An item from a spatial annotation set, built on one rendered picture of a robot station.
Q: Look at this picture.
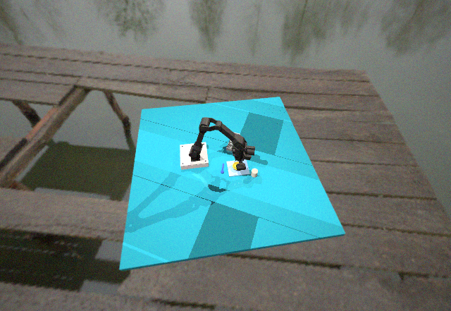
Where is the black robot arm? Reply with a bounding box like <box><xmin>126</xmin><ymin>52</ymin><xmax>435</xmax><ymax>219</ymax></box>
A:
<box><xmin>188</xmin><ymin>117</ymin><xmax>255</xmax><ymax>161</ymax></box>

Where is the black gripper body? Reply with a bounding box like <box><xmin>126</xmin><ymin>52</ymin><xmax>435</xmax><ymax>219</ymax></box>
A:
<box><xmin>232</xmin><ymin>149</ymin><xmax>246</xmax><ymax>171</ymax></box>

